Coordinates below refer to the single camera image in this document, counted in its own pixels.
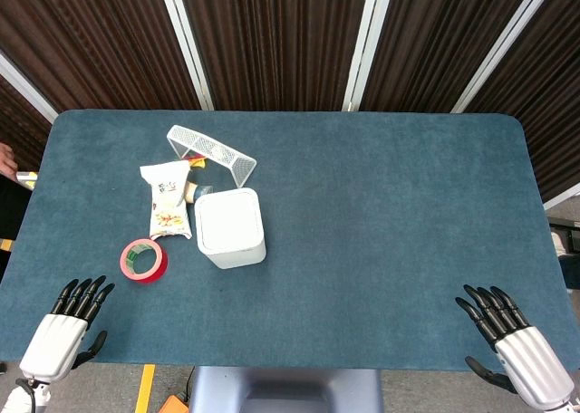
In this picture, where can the orange box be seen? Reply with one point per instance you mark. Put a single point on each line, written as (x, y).
(174, 405)

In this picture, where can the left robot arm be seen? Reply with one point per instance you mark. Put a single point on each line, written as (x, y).
(20, 397)

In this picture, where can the white snack bag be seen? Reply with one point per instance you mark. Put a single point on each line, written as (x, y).
(167, 200)

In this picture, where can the red yellow snack packet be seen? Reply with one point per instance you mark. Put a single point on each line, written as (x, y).
(197, 161)

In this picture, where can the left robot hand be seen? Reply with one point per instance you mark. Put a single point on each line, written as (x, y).
(53, 345)

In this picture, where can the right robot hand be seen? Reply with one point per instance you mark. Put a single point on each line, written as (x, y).
(530, 363)

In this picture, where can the white square container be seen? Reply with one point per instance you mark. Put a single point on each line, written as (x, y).
(230, 226)

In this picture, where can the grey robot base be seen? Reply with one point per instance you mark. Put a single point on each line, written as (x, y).
(285, 390)

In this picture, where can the blue table mat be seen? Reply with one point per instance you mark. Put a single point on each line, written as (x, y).
(299, 259)

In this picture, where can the white yellow card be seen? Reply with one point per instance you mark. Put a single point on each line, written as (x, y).
(27, 178)

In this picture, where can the person's hand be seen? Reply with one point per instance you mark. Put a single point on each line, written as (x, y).
(6, 160)

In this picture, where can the red tape roll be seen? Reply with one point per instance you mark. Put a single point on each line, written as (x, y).
(143, 261)

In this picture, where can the small bottle with teal cap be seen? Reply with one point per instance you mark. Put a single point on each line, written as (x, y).
(201, 192)

